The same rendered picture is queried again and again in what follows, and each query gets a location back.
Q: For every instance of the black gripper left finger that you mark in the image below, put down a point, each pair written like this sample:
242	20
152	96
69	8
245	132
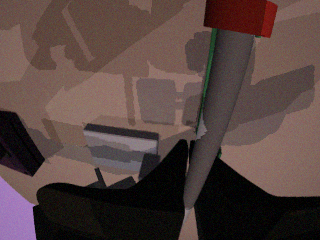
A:
153	209

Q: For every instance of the grey tapered pin with red cap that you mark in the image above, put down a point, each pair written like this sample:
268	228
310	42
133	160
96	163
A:
237	23

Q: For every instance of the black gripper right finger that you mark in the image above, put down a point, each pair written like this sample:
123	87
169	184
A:
230	207

